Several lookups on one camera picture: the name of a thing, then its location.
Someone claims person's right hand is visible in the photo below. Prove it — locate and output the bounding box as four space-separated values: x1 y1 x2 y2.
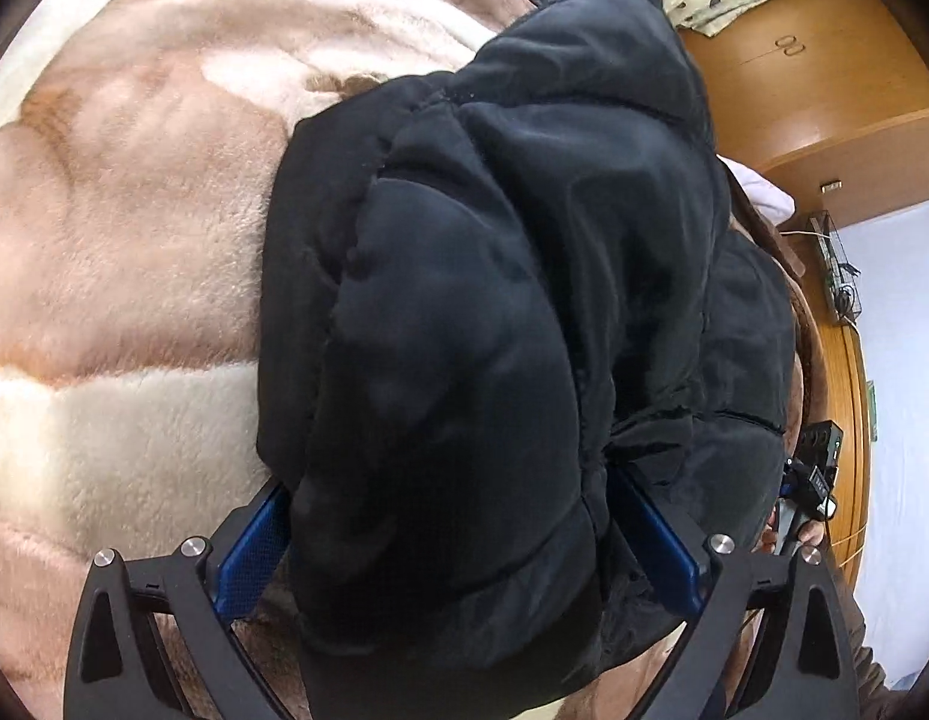
756 520 826 554

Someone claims black puffer jacket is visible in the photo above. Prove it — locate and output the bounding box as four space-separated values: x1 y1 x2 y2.
258 0 795 718

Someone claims wire basket with items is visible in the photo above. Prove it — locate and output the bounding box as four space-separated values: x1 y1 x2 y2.
808 211 862 327

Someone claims orange wooden wardrobe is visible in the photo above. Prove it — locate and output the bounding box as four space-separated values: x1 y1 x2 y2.
682 0 929 580

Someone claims white pillow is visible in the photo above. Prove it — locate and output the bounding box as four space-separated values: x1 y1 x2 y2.
718 156 796 226

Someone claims brown sleeved right forearm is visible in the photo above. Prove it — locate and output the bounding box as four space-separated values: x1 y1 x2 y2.
835 574 906 720

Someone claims brown plush bed blanket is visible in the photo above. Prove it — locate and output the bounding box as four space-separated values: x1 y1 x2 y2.
0 0 831 720

